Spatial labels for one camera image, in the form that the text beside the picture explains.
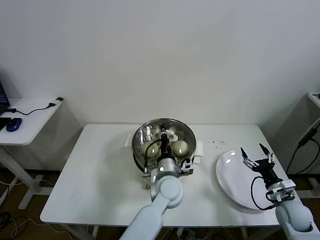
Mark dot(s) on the blue computer mouse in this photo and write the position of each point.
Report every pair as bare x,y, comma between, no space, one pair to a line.
13,125

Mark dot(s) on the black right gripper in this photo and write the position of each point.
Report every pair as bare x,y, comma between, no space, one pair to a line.
266,170

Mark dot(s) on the steel steamer pot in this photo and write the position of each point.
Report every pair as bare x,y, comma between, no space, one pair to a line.
200,150

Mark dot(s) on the white side table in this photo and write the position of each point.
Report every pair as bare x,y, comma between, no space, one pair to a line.
30,125

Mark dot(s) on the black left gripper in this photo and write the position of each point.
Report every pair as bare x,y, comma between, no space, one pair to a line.
166,150

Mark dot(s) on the white steamed baozi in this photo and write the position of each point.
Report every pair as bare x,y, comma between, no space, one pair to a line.
151,151
180,147

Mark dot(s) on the stainless steel steamer basket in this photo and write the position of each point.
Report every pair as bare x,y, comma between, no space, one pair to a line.
137,162

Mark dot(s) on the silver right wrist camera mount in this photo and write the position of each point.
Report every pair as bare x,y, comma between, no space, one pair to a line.
281,190

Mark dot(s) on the white desk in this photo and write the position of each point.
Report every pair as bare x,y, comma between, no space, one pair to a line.
313,100

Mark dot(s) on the large white plate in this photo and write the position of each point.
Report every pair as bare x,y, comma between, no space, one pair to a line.
232,180

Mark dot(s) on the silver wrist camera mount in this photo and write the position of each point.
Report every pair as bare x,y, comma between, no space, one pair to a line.
281,190
186,167

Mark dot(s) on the dark laptop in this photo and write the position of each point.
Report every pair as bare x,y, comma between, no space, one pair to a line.
2,97

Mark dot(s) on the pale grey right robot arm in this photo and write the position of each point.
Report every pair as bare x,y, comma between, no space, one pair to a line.
295,215

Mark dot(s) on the flat black device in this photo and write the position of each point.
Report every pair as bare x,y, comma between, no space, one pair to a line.
3,122

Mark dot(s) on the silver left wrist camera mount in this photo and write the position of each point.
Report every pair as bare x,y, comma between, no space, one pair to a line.
186,167

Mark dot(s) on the scattered dark crumbs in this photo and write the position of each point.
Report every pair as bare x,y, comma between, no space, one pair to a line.
221,143

